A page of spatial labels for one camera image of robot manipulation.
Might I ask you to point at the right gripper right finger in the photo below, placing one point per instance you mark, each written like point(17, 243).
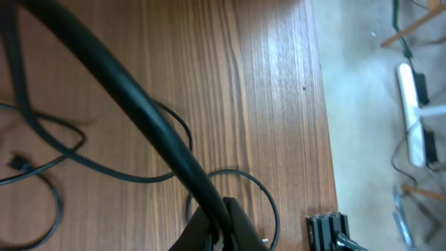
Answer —
point(243, 236)

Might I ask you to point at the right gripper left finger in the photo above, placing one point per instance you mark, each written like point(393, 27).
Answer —
point(197, 236)

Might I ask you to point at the white power strip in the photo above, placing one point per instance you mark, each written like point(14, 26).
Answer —
point(410, 104)

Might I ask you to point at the wooden furniture leg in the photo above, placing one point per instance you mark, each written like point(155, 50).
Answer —
point(435, 8)

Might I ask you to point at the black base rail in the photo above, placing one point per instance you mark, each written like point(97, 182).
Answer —
point(330, 232)

